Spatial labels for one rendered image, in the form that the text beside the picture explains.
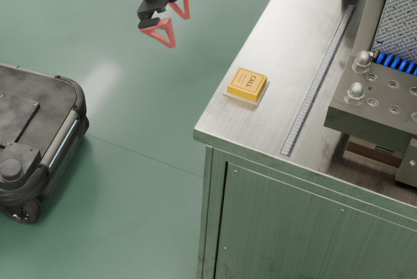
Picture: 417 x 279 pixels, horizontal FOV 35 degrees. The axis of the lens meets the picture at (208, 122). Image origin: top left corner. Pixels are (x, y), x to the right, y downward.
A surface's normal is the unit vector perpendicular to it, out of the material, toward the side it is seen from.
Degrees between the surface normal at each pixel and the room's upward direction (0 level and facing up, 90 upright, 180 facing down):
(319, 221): 90
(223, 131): 0
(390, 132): 90
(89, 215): 0
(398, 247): 90
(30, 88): 0
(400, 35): 90
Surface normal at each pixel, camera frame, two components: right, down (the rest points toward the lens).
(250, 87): 0.05, -0.66
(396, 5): -0.39, 0.68
